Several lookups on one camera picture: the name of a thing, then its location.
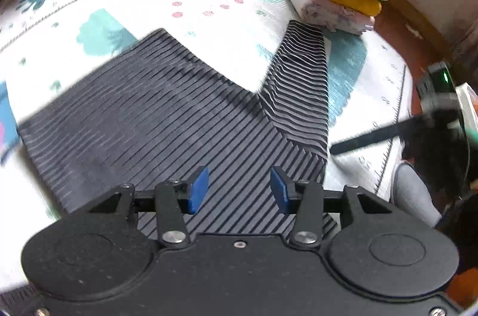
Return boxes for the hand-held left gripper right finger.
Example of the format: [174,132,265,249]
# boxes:
[270,167,393,249]

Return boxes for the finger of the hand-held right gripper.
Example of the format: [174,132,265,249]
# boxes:
[330,114,434,156]

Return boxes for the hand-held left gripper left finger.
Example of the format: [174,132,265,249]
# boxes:
[90,167,210,248]

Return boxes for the black striped garment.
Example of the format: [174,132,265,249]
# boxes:
[17,20,338,242]

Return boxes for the person's grey trouser leg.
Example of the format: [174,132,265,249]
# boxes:
[390,160,443,227]

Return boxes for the pale pink folded garment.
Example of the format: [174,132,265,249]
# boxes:
[299,0,375,33]

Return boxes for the printed animal play mat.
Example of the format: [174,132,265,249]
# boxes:
[0,0,415,305]

